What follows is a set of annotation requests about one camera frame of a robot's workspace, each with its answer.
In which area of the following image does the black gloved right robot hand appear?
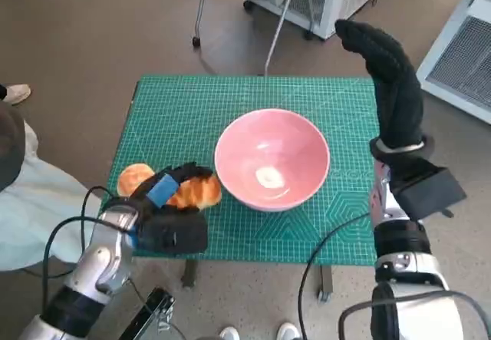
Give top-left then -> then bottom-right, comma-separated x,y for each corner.
334,19 -> 425,153

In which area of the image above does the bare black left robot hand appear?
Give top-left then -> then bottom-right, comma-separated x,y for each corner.
130,161 -> 216,219

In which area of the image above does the round toy bread bun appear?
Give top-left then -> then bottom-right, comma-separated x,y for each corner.
117,163 -> 157,197

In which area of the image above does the long striped toy bread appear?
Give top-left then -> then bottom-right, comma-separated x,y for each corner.
168,174 -> 222,213

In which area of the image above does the pink bowl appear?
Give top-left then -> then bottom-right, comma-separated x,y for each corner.
213,107 -> 331,213

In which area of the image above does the white cabinet with grey grille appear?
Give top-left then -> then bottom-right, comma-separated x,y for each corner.
416,0 -> 491,126

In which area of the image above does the green cutting mat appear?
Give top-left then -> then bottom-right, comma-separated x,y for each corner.
108,74 -> 379,266

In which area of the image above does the person's beige shoe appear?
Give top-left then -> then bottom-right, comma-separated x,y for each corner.
0,83 -> 31,106

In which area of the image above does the black table leg with caster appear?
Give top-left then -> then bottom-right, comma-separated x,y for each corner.
316,265 -> 334,302

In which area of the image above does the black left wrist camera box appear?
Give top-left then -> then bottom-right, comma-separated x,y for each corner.
136,211 -> 209,255

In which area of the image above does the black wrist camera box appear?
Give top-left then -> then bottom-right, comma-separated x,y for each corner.
390,159 -> 468,222
136,211 -> 209,255

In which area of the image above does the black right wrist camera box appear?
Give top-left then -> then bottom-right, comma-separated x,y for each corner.
390,159 -> 468,222

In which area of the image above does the black metal stand frame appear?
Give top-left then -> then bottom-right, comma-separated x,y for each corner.
128,286 -> 176,340

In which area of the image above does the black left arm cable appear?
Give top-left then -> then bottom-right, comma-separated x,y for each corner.
41,185 -> 127,310

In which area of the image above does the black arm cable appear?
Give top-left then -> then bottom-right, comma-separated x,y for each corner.
41,185 -> 127,310
298,211 -> 375,340

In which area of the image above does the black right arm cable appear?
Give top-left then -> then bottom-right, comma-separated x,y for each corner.
298,211 -> 375,340

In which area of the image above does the thick grey cable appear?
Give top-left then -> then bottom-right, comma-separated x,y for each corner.
338,292 -> 480,340

